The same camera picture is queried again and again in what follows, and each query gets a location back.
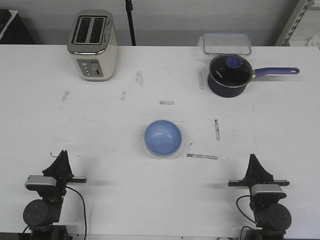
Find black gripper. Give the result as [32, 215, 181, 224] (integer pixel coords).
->
[36, 150, 87, 203]
[227, 153, 290, 208]

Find cream two-slot toaster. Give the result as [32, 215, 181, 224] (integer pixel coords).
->
[67, 9, 118, 82]

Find clear plastic food container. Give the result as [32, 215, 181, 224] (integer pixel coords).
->
[198, 32, 252, 56]

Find green bowl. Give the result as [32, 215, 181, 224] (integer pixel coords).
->
[146, 145, 180, 158]

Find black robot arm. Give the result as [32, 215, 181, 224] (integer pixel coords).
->
[227, 153, 292, 240]
[23, 150, 87, 240]

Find glass lid with blue knob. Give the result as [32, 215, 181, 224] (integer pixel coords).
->
[209, 54, 253, 87]

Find blue bowl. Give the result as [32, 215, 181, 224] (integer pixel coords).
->
[144, 119, 182, 149]

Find black tripod pole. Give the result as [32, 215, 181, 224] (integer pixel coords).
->
[125, 0, 136, 46]

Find dark blue saucepan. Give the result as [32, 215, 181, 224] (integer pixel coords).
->
[207, 54, 300, 98]

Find grey metal shelf rack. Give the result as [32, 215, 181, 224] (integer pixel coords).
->
[274, 0, 320, 47]

